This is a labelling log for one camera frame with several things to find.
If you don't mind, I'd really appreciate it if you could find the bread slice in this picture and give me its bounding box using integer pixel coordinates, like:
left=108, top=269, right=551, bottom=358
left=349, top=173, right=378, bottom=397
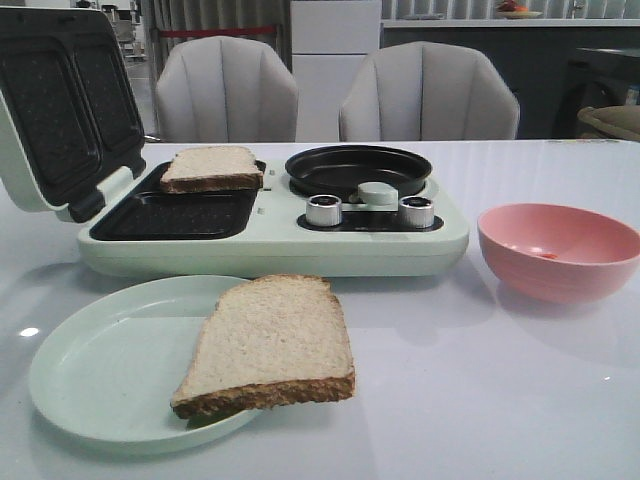
left=171, top=274, right=356, bottom=419
left=159, top=146, right=263, bottom=194

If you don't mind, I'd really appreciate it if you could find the pink plastic bowl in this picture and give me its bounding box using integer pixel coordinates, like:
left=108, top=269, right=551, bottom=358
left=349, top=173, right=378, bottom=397
left=477, top=203, right=639, bottom=304

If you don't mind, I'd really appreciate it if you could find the green breakfast maker lid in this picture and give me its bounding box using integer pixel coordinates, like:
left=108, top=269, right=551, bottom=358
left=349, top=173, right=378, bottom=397
left=1, top=7, right=145, bottom=223

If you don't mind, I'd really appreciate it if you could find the green breakfast maker base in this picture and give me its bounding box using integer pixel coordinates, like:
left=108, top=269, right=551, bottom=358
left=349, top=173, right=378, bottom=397
left=78, top=160, right=469, bottom=278

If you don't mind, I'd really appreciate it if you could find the left silver control knob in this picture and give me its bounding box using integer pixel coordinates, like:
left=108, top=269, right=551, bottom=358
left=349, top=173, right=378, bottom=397
left=305, top=194, right=342, bottom=227

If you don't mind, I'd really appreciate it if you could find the silver control knob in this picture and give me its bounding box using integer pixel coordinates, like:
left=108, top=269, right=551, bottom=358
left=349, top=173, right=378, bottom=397
left=398, top=196, right=435, bottom=230
left=305, top=194, right=342, bottom=227

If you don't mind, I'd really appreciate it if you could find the black round frying pan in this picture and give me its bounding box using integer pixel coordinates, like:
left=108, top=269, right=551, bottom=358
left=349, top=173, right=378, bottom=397
left=285, top=145, right=432, bottom=201

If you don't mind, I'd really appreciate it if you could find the right silver control knob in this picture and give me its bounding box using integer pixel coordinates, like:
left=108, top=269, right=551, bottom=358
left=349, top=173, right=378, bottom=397
left=398, top=196, right=435, bottom=230

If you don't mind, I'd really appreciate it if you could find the right grey upholstered chair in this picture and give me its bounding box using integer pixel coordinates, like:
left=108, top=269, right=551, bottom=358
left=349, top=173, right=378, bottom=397
left=338, top=41, right=520, bottom=142

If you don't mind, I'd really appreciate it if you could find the grey upholstered chair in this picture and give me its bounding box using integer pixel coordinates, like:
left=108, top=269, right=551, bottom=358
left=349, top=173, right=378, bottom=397
left=338, top=41, right=520, bottom=142
left=155, top=36, right=299, bottom=143

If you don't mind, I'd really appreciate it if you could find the left grey upholstered chair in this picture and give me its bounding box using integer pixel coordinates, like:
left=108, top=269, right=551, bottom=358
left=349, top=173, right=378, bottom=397
left=155, top=36, right=299, bottom=143

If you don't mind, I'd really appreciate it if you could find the white cabinet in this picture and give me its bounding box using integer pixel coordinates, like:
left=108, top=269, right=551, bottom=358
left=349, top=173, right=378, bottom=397
left=290, top=1, right=382, bottom=142

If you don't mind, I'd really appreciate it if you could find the red barrier belt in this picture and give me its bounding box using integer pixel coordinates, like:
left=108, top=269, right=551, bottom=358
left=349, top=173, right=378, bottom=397
left=158, top=25, right=278, bottom=38

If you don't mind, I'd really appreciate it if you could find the light green round plate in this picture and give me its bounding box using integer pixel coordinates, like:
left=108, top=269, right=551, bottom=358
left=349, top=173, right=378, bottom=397
left=29, top=275, right=259, bottom=455

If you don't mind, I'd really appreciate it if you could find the fruit plate on counter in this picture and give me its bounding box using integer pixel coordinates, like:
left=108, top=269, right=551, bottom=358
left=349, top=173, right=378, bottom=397
left=495, top=0, right=542, bottom=20

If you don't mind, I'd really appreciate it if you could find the tan cushion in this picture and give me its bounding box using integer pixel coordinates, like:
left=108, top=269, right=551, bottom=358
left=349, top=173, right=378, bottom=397
left=577, top=105, right=640, bottom=142

